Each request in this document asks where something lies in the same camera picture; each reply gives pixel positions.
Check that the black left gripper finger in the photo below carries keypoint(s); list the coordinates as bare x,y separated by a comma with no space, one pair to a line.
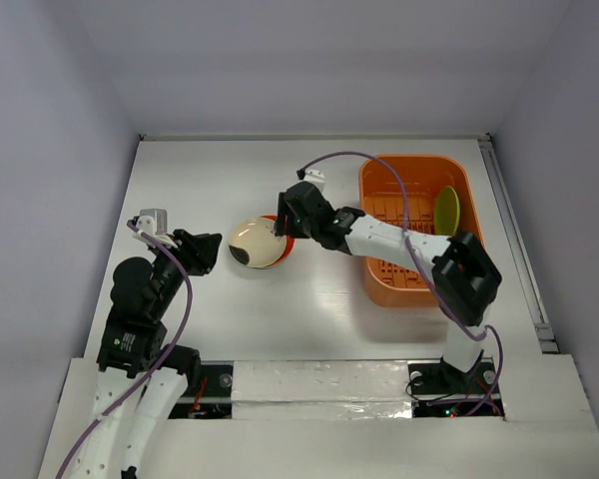
208,243
206,259

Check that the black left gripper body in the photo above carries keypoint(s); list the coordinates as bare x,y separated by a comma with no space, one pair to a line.
186,250

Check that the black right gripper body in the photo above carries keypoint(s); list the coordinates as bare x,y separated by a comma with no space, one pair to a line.
290,215

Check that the orange plate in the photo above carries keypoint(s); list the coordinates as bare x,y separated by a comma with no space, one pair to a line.
290,243

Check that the green plate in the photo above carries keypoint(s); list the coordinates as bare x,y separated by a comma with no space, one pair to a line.
446,213

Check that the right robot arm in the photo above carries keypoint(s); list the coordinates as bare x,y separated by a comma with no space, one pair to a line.
457,269

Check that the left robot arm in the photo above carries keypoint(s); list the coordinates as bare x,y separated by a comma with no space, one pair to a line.
141,374

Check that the orange plastic dish rack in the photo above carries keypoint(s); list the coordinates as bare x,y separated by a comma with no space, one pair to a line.
407,189

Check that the white front panel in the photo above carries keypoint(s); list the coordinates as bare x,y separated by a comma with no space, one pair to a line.
352,419

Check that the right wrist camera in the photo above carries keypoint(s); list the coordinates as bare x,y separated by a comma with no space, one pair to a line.
312,176

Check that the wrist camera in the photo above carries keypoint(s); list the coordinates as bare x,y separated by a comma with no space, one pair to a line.
152,222
312,176

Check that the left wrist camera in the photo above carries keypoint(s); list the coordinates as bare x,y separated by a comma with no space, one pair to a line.
152,222

